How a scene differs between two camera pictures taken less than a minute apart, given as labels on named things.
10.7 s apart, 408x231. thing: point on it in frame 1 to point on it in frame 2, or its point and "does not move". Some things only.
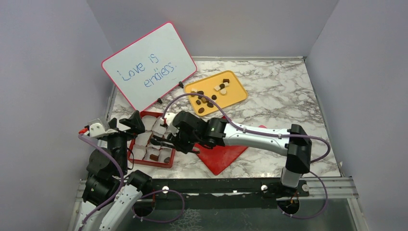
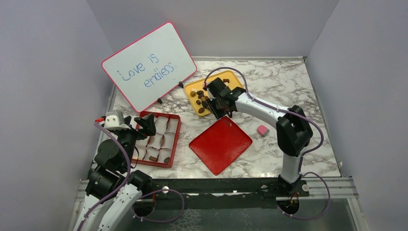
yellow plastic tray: [223, 88] does not move
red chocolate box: [143, 150] does not move
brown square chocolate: [154, 157] does not move
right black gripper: [185, 149] to [210, 102]
